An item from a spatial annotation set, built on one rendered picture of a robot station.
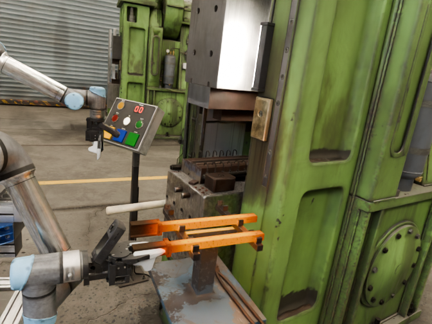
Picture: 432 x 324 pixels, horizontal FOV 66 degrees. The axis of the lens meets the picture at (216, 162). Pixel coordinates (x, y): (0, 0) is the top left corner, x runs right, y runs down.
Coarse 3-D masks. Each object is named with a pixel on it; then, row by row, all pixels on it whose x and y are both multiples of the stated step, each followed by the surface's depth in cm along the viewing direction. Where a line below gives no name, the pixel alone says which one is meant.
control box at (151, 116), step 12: (132, 108) 197; (144, 108) 193; (156, 108) 189; (108, 120) 202; (120, 120) 198; (132, 120) 194; (144, 120) 190; (156, 120) 191; (144, 132) 187; (120, 144) 191; (144, 144) 188
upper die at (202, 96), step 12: (192, 84) 159; (192, 96) 160; (204, 96) 151; (216, 96) 149; (228, 96) 153; (240, 96) 156; (252, 96) 160; (216, 108) 151; (228, 108) 155; (240, 108) 158; (252, 108) 162
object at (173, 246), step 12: (168, 240) 94; (180, 240) 96; (192, 240) 97; (204, 240) 97; (216, 240) 98; (228, 240) 100; (240, 240) 102; (252, 240) 104; (132, 252) 89; (168, 252) 92
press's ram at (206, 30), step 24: (192, 0) 155; (216, 0) 139; (240, 0) 136; (264, 0) 142; (192, 24) 156; (216, 24) 140; (240, 24) 139; (192, 48) 158; (216, 48) 141; (240, 48) 143; (192, 72) 159; (216, 72) 142; (240, 72) 146
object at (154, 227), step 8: (224, 216) 115; (232, 216) 116; (240, 216) 116; (248, 216) 117; (256, 216) 118; (136, 224) 100; (144, 224) 101; (152, 224) 102; (160, 224) 102; (168, 224) 104; (176, 224) 105; (184, 224) 106; (192, 224) 108; (200, 224) 109; (208, 224) 110; (216, 224) 112; (224, 224) 113; (136, 232) 101; (144, 232) 102; (152, 232) 103; (160, 232) 102
